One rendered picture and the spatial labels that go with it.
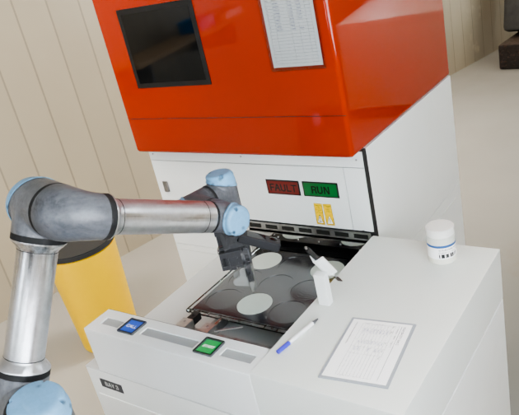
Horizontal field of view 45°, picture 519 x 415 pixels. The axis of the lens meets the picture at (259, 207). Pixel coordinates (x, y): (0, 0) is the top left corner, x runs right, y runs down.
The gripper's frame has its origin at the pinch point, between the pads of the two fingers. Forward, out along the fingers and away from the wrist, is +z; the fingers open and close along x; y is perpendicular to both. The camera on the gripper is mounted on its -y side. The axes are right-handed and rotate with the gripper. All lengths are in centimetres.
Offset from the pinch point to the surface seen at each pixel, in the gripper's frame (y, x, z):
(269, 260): -4.6, -16.6, 1.8
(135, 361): 32.1, 21.1, 2.3
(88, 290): 92, -119, 53
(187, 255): 26, -52, 12
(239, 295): 5.0, -0.2, 1.8
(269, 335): -1.7, 10.4, 9.7
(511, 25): -271, -506, 54
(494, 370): -57, 23, 25
